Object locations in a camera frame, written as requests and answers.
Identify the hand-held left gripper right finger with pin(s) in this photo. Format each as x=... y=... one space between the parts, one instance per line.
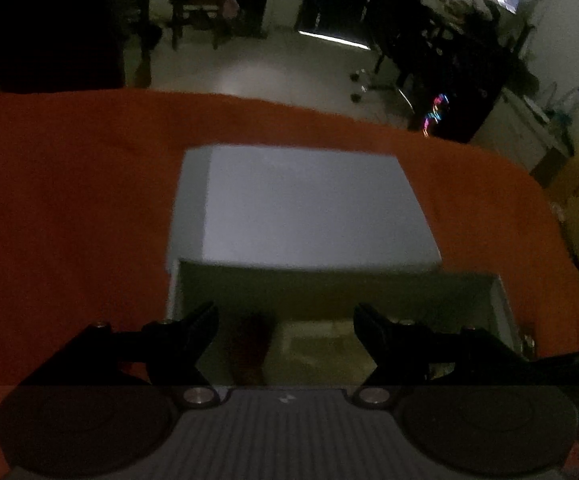
x=369 y=325

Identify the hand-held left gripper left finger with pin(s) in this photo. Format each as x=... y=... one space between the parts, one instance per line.
x=204 y=325

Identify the orange bottle with silver cap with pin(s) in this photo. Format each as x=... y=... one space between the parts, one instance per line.
x=252 y=345

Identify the white storage box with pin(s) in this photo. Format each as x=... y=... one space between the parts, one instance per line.
x=319 y=295

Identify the orange blanket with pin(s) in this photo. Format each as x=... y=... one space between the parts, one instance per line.
x=69 y=185

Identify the computer case with coloured fans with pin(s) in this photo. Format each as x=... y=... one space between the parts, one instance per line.
x=457 y=105

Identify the white desk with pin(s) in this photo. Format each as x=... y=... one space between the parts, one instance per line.
x=524 y=130

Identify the black office chair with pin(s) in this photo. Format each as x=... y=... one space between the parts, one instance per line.
x=399 y=55

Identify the wooden chair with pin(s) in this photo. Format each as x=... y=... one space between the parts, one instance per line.
x=199 y=0

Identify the dark cabinet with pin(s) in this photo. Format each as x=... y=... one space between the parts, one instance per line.
x=54 y=20

